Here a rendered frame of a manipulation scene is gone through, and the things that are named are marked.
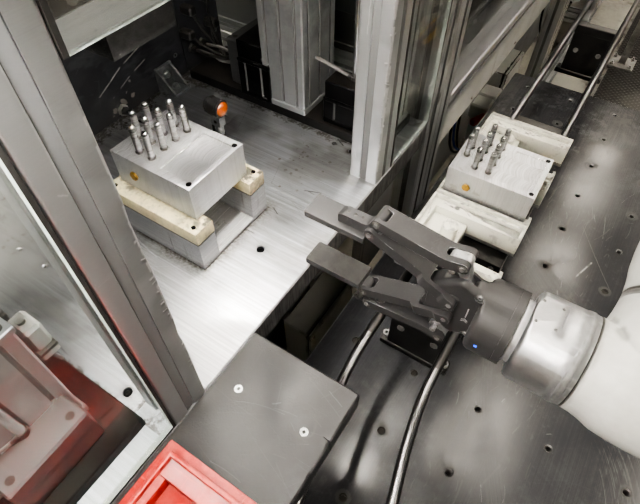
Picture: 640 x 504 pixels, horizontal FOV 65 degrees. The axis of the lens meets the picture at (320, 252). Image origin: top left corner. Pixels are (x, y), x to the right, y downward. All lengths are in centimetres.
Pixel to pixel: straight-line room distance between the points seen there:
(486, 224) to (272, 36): 41
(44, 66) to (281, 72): 58
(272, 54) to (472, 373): 58
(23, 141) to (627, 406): 45
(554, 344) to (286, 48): 54
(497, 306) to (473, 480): 37
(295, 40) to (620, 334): 55
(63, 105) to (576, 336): 41
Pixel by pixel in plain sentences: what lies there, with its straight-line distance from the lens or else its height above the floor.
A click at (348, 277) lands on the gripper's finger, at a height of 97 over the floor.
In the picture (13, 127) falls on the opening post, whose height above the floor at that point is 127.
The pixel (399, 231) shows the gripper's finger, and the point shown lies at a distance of 47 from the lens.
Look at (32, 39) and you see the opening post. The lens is 27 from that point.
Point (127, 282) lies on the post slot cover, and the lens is 38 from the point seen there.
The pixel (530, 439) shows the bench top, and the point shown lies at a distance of 84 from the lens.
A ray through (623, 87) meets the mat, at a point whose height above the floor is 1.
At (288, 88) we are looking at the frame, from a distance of 83.
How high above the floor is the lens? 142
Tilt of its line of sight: 51 degrees down
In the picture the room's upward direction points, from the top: straight up
